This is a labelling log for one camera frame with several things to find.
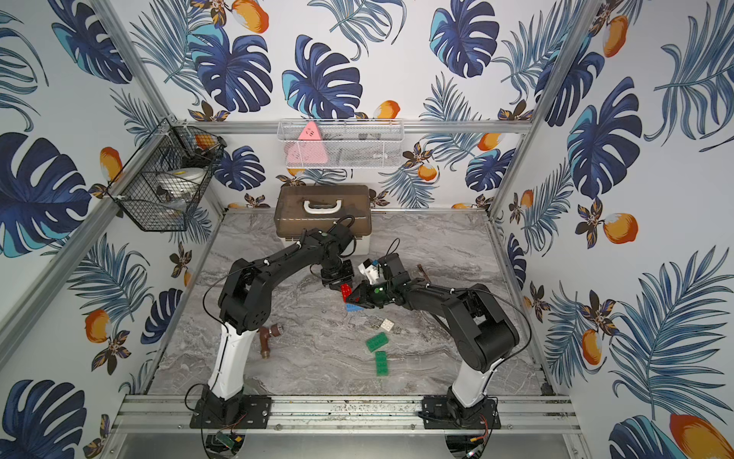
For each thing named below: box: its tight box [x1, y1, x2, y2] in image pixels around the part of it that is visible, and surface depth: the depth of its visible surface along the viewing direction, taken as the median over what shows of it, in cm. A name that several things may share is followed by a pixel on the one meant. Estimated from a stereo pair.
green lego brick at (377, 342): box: [366, 331, 389, 353], surface depth 87 cm
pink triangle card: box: [283, 120, 329, 165], surface depth 92 cm
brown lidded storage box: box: [274, 184, 372, 256], surface depth 97 cm
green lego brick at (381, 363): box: [375, 350, 389, 377], surface depth 83 cm
